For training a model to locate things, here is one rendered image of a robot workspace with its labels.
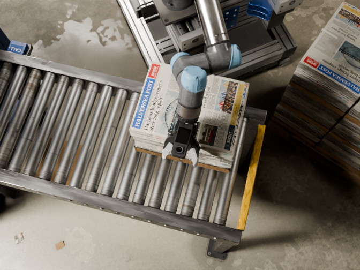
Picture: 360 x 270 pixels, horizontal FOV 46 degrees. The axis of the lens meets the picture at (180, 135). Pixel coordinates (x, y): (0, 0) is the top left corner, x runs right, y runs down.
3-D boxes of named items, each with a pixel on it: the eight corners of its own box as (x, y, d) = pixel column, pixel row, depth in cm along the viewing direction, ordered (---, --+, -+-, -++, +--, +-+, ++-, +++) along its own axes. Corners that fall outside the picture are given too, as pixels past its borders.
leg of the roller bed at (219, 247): (224, 244, 234) (238, 232, 169) (222, 254, 232) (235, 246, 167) (214, 241, 234) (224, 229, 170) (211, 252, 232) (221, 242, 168)
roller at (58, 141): (87, 82, 183) (84, 77, 179) (50, 185, 169) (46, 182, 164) (76, 80, 184) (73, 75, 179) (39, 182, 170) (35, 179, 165)
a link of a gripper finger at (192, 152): (205, 157, 146) (197, 136, 141) (202, 169, 141) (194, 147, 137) (197, 158, 147) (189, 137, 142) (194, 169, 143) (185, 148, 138)
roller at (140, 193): (175, 100, 177) (166, 95, 174) (145, 208, 163) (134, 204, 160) (169, 102, 181) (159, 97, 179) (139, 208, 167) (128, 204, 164)
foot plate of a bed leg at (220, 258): (232, 238, 235) (232, 238, 234) (226, 264, 230) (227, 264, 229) (209, 232, 236) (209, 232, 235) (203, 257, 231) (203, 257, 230)
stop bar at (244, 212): (265, 126, 171) (267, 125, 169) (244, 232, 157) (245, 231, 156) (257, 124, 171) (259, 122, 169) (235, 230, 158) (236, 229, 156)
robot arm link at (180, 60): (202, 65, 140) (212, 83, 132) (170, 73, 140) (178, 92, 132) (200, 44, 135) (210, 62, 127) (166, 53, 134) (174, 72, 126)
